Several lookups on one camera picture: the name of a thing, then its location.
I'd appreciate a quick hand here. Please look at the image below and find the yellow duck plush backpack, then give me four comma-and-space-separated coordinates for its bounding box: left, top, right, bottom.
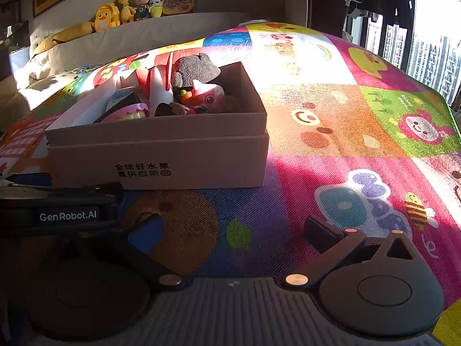
92, 2, 122, 33

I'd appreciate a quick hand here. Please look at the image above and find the beige sofa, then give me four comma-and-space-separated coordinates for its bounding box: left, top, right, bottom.
9, 12, 271, 116

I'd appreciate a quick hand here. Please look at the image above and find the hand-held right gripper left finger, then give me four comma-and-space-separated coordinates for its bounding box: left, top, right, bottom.
53, 212, 185, 291

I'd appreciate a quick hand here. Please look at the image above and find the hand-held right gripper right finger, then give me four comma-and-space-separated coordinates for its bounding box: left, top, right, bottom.
283, 215, 424, 290

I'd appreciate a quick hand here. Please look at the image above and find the red picture book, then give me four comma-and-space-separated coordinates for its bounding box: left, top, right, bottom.
161, 0, 195, 17

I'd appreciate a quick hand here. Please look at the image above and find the beige cardboard box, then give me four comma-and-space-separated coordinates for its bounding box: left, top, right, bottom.
45, 61, 270, 191

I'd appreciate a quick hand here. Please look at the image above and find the long yellow plush pillow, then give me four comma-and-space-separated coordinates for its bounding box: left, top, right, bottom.
32, 21, 95, 54

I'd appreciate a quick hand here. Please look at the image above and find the cartoon boy doll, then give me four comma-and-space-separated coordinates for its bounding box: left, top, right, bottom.
133, 0, 153, 22

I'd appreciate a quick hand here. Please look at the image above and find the small yellow duck plush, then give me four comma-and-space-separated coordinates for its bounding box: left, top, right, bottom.
116, 0, 137, 24

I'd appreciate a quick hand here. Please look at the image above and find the pink fish toy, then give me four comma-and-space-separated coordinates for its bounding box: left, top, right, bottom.
180, 79, 226, 108

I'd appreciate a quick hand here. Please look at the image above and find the dark shelf unit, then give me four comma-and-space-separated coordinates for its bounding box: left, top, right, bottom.
0, 0, 31, 80

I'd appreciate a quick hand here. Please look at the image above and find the pink and yellow brush toy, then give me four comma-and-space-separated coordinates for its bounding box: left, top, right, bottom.
101, 103, 150, 123

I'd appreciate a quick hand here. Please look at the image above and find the colourful cartoon play mat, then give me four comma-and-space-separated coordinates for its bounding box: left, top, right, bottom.
0, 22, 461, 336

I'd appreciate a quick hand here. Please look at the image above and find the dark grey plush toy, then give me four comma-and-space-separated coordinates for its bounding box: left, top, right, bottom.
172, 52, 221, 89

